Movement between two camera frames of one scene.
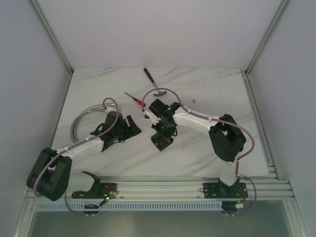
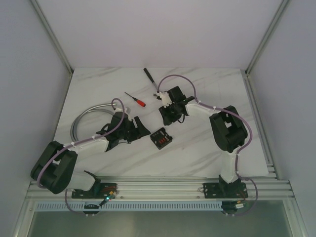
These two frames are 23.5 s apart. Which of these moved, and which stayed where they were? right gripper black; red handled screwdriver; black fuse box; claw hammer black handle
Moved: right gripper black
Stayed: black fuse box; claw hammer black handle; red handled screwdriver
